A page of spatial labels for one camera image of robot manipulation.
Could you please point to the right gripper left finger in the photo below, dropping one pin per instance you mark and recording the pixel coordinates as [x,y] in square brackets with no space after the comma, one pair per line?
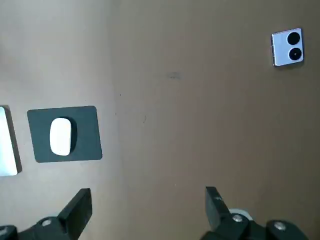
[72,212]

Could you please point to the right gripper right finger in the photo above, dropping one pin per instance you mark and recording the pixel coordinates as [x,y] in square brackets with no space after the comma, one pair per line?
[216,207]

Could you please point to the white computer mouse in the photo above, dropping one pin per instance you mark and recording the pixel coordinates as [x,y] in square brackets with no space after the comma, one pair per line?
[60,136]

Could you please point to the grey laptop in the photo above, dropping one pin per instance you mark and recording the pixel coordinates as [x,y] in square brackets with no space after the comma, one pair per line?
[6,145]

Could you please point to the black mouse pad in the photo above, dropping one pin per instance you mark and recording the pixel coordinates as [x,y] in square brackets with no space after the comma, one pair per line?
[87,140]

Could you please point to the lilac folded flip phone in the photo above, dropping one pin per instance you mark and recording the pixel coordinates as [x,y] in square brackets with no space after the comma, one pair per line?
[278,48]

